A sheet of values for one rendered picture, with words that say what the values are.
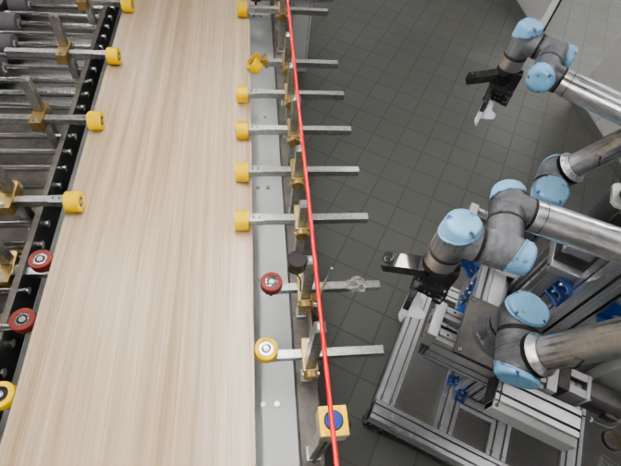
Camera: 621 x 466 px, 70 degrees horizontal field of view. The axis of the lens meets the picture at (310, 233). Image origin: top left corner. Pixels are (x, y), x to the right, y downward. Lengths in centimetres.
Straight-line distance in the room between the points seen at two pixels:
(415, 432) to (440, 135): 231
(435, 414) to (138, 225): 157
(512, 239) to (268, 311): 118
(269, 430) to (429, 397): 89
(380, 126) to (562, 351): 268
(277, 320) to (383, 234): 128
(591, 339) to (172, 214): 143
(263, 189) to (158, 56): 89
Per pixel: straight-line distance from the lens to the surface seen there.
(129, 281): 170
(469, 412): 237
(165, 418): 150
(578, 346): 123
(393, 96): 396
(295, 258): 142
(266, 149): 244
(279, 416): 176
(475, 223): 93
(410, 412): 229
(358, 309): 263
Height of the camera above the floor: 234
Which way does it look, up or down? 55 degrees down
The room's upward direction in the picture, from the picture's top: 9 degrees clockwise
